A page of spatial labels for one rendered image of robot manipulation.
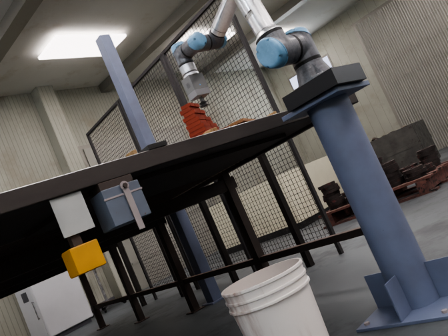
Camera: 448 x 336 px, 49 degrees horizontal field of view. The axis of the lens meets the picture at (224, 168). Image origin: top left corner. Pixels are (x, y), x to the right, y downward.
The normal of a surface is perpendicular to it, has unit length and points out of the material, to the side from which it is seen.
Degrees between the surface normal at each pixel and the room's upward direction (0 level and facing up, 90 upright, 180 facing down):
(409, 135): 90
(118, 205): 90
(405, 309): 90
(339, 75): 90
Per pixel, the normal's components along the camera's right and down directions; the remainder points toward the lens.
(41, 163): 0.65, -0.35
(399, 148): -0.52, 0.15
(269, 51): -0.63, 0.39
